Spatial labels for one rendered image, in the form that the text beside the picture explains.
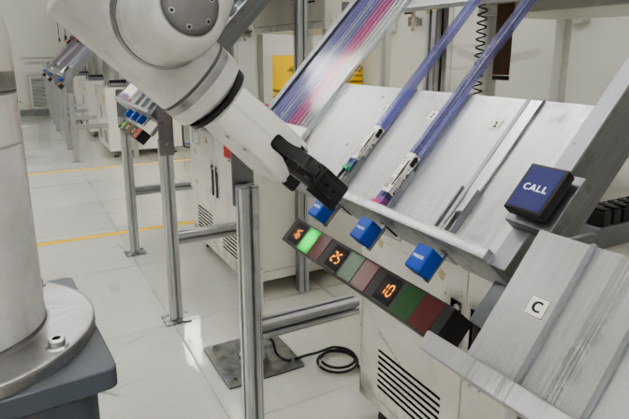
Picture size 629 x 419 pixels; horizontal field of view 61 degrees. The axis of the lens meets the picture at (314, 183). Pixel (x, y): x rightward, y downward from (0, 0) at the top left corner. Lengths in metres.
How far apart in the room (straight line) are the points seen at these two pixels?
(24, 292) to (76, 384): 0.08
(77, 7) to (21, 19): 8.65
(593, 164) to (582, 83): 2.28
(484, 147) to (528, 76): 2.40
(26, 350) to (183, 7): 0.27
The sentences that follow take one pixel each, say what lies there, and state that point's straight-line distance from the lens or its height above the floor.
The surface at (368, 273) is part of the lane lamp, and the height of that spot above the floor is 0.66.
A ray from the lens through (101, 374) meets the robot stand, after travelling 0.41.
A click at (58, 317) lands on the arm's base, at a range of 0.48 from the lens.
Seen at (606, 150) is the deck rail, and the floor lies 0.82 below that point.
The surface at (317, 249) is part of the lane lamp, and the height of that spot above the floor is 0.65.
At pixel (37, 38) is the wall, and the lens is 9.13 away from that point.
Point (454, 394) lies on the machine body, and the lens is 1.16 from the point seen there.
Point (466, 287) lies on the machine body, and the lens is 1.04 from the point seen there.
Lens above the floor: 0.91
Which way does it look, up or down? 14 degrees down
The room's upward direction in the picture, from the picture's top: straight up
